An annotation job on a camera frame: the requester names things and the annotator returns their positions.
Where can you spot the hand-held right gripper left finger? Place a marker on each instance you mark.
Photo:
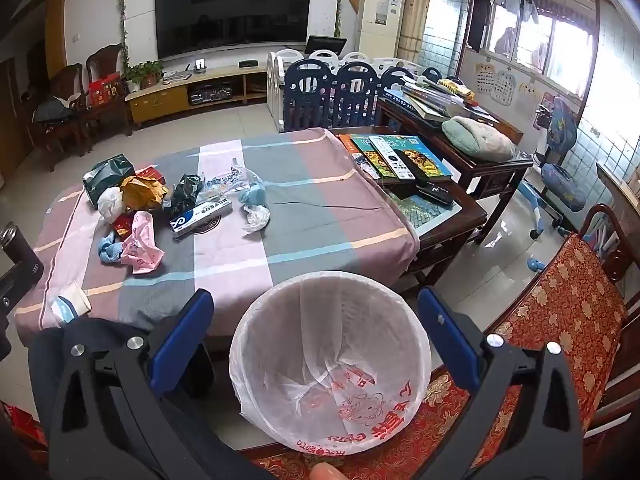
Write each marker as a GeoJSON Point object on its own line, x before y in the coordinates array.
{"type": "Point", "coordinates": [182, 332]}

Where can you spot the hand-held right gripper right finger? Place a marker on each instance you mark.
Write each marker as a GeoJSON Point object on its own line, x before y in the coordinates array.
{"type": "Point", "coordinates": [447, 340]}

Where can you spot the blue white wrapper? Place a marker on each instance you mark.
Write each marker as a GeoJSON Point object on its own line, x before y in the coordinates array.
{"type": "Point", "coordinates": [64, 310]}

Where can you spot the white paper cup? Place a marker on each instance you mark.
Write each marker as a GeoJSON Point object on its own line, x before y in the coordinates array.
{"type": "Point", "coordinates": [79, 297]}

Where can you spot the white plastic wastebasket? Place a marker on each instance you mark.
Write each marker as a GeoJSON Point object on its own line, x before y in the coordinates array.
{"type": "Point", "coordinates": [238, 380]}

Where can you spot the blue face mask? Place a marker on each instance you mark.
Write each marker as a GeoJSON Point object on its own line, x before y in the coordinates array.
{"type": "Point", "coordinates": [107, 250]}
{"type": "Point", "coordinates": [250, 196]}

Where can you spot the pink plastic bag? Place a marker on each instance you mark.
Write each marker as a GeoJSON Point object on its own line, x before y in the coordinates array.
{"type": "Point", "coordinates": [142, 245]}

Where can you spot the white plastic bag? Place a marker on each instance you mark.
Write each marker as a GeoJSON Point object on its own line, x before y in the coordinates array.
{"type": "Point", "coordinates": [110, 204]}

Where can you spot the red snack packet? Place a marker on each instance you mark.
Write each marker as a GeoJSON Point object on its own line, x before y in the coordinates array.
{"type": "Point", "coordinates": [122, 222]}

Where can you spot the white liner bag red print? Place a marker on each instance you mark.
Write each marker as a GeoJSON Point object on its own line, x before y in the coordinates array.
{"type": "Point", "coordinates": [325, 360]}

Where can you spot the white tissue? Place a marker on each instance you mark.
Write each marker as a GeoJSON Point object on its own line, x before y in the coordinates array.
{"type": "Point", "coordinates": [257, 216]}

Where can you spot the yellow snack packet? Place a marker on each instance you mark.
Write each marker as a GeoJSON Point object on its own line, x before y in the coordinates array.
{"type": "Point", "coordinates": [142, 192]}

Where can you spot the person's right hand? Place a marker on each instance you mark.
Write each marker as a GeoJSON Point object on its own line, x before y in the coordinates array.
{"type": "Point", "coordinates": [326, 472]}

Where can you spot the red patterned wooden sofa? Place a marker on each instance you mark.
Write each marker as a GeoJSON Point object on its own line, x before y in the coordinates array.
{"type": "Point", "coordinates": [550, 320]}

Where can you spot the dark round coaster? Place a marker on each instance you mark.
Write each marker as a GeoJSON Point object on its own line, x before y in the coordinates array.
{"type": "Point", "coordinates": [207, 230]}

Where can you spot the dark wood glass coffee table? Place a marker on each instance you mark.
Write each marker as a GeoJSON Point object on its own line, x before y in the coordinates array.
{"type": "Point", "coordinates": [450, 225]}

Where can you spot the blue white long box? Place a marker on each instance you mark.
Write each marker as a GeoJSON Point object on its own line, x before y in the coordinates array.
{"type": "Point", "coordinates": [200, 217]}

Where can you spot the small blue floor object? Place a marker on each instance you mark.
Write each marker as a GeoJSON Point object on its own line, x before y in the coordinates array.
{"type": "Point", "coordinates": [536, 264]}

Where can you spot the dark green packet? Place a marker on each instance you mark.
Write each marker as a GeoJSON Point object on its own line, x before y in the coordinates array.
{"type": "Point", "coordinates": [107, 175]}

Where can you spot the dark green plastic bag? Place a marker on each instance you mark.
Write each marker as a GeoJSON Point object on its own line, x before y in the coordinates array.
{"type": "Point", "coordinates": [185, 190]}

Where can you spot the short black remote control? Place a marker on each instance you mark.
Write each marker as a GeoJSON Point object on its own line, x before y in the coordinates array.
{"type": "Point", "coordinates": [435, 194]}

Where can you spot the clear plastic bag blue print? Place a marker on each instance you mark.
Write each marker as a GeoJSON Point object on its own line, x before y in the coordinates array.
{"type": "Point", "coordinates": [222, 182]}

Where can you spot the red white packet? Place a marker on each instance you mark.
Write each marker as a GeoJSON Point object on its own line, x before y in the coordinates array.
{"type": "Point", "coordinates": [152, 175]}

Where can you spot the striped pastel table cloth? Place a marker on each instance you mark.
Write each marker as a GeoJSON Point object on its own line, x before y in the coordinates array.
{"type": "Point", "coordinates": [300, 210]}

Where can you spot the dark wood side table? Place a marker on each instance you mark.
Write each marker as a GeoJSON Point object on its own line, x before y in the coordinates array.
{"type": "Point", "coordinates": [490, 170]}

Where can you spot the long black remote control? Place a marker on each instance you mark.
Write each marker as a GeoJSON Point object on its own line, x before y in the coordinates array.
{"type": "Point", "coordinates": [412, 167]}

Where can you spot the dark wooden bench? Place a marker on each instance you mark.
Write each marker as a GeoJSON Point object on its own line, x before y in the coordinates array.
{"type": "Point", "coordinates": [619, 260]}

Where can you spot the small printed card packet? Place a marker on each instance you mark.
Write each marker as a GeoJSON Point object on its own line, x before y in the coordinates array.
{"type": "Point", "coordinates": [367, 167]}

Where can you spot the white remote control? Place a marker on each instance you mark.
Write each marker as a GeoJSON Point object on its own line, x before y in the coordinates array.
{"type": "Point", "coordinates": [392, 157]}

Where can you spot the blue child desk chair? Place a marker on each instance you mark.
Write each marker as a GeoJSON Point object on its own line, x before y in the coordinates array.
{"type": "Point", "coordinates": [560, 180]}

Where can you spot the green picture book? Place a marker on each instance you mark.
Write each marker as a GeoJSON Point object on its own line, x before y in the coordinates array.
{"type": "Point", "coordinates": [372, 157]}

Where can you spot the green plush cushion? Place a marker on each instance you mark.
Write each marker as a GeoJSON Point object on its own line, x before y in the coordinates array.
{"type": "Point", "coordinates": [477, 137]}

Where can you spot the dark wooden armchair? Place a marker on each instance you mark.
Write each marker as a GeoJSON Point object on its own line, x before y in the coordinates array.
{"type": "Point", "coordinates": [65, 80]}
{"type": "Point", "coordinates": [107, 60]}

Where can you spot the red gift box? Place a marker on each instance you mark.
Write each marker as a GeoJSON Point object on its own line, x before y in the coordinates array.
{"type": "Point", "coordinates": [105, 90]}

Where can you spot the orange book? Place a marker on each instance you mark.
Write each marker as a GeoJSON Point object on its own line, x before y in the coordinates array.
{"type": "Point", "coordinates": [348, 144]}

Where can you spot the yellow wooden television cabinet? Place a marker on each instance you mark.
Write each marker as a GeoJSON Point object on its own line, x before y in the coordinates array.
{"type": "Point", "coordinates": [155, 100]}

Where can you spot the wooden desk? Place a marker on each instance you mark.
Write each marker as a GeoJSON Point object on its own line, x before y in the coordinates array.
{"type": "Point", "coordinates": [622, 195]}

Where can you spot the black stereo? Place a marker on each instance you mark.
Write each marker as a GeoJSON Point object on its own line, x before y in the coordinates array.
{"type": "Point", "coordinates": [210, 95]}

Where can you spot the stack of books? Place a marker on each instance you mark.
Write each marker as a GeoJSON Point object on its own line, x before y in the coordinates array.
{"type": "Point", "coordinates": [435, 97]}

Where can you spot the potted green plant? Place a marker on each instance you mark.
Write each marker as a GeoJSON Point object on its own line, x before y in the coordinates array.
{"type": "Point", "coordinates": [145, 72]}

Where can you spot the navy playpen fence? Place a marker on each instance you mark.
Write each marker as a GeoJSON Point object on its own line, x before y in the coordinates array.
{"type": "Point", "coordinates": [350, 95]}

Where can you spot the small desk clock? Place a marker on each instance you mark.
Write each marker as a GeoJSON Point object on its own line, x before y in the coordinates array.
{"type": "Point", "coordinates": [200, 65]}

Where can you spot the white playpen fence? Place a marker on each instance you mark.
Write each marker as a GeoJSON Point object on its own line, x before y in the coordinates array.
{"type": "Point", "coordinates": [274, 80]}

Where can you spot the small black speaker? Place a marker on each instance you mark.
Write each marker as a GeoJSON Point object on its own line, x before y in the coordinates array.
{"type": "Point", "coordinates": [248, 64]}

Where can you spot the window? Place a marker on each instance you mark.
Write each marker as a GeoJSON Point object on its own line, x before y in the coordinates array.
{"type": "Point", "coordinates": [550, 35]}

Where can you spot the large black television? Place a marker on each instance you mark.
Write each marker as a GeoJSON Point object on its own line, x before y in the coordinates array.
{"type": "Point", "coordinates": [230, 10]}

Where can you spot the beige curtain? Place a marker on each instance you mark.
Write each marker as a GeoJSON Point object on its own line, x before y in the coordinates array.
{"type": "Point", "coordinates": [417, 10]}

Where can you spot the dark hanging garment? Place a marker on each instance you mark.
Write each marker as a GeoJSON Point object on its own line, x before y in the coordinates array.
{"type": "Point", "coordinates": [480, 10]}

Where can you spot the cream standing air conditioner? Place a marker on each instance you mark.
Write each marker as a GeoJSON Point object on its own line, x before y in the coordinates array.
{"type": "Point", "coordinates": [380, 10]}

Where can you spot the light blue hanging garment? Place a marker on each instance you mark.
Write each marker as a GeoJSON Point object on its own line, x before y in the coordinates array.
{"type": "Point", "coordinates": [517, 2]}

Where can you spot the wall posters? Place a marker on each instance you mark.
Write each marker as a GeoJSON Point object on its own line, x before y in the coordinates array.
{"type": "Point", "coordinates": [502, 85]}

